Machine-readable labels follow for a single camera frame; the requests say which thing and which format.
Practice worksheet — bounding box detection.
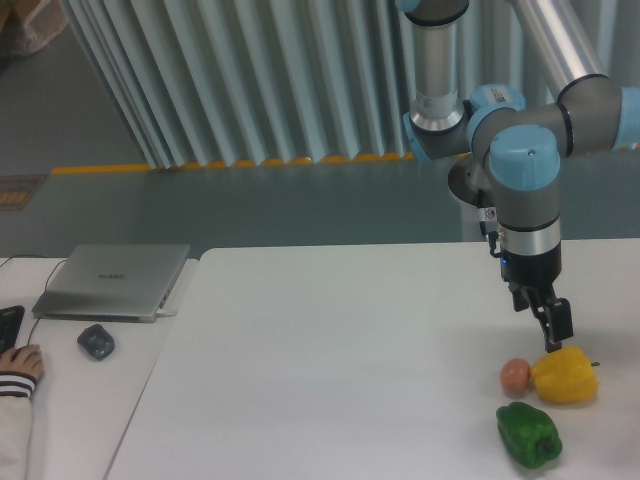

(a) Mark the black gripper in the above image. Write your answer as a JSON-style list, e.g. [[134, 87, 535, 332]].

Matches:
[[501, 244, 573, 352]]

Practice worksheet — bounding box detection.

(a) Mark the yellow bell pepper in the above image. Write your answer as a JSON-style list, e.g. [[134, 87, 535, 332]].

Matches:
[[530, 346, 599, 404]]

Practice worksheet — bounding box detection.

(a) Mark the white striped sleeve forearm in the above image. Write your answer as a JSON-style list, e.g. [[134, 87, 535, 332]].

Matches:
[[1, 372, 37, 480]]

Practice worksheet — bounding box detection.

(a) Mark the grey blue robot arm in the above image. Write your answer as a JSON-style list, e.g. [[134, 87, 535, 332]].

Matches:
[[397, 1, 639, 352]]

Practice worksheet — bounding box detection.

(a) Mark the green bell pepper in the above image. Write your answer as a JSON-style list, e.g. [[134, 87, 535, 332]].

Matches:
[[496, 401, 563, 469]]

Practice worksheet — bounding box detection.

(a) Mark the person's hand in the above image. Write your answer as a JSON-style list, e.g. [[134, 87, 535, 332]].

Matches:
[[0, 344, 44, 383]]

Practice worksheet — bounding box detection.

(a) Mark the brown egg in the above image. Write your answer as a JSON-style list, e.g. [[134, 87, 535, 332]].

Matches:
[[500, 358, 530, 394]]

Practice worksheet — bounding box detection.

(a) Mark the grey folding partition screen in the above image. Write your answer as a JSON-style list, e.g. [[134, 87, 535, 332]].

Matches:
[[63, 1, 639, 169]]

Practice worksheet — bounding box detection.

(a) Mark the silver closed laptop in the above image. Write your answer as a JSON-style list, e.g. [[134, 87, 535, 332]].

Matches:
[[32, 244, 190, 323]]

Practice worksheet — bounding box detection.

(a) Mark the dark grey computer mouse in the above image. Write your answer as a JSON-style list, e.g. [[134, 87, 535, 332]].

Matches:
[[77, 324, 115, 361]]

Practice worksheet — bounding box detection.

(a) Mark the black keyboard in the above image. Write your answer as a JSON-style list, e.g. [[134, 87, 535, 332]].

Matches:
[[0, 305, 25, 354]]

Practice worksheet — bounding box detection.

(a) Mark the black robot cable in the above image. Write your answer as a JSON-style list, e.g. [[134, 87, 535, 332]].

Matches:
[[475, 188, 502, 257]]

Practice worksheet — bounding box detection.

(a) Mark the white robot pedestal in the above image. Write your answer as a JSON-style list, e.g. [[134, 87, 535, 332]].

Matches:
[[447, 154, 497, 242]]

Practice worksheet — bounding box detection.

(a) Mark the black mouse cable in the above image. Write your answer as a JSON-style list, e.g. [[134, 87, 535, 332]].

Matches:
[[0, 254, 69, 351]]

